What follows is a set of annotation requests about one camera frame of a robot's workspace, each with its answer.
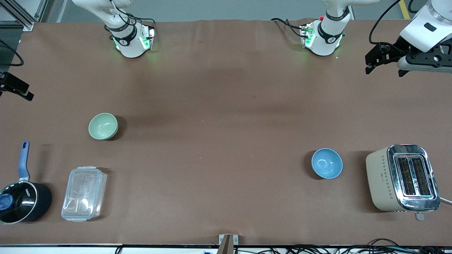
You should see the green bowl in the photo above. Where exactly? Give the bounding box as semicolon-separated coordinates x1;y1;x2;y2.
88;113;119;140

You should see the blue bowl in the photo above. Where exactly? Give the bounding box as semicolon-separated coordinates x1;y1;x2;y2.
311;148;343;179

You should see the beige chrome toaster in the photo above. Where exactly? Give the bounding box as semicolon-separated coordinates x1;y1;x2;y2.
365;144;441;222

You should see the glass pot lid blue knob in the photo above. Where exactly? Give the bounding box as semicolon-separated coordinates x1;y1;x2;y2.
0;181;38;224

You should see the clear plastic food container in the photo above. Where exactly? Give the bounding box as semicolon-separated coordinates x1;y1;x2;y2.
61;166;108;222

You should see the aluminium frame profile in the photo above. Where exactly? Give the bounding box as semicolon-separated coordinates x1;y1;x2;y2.
0;0;49;31

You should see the black left arm base cable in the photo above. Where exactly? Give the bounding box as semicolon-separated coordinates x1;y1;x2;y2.
270;18;305;38

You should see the black arm base cable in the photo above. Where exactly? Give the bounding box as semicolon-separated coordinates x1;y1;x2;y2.
125;13;156;33
270;18;305;38

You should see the black saucepan blue handle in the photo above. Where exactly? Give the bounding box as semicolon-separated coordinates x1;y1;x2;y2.
0;141;53;225

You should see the black right arm base cable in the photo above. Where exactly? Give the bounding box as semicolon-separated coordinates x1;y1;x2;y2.
125;13;156;33

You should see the bundle of black floor cables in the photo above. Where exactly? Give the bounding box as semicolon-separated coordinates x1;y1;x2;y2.
233;238;452;254

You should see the metal bracket with wooden post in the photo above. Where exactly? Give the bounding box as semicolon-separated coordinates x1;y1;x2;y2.
219;234;239;254

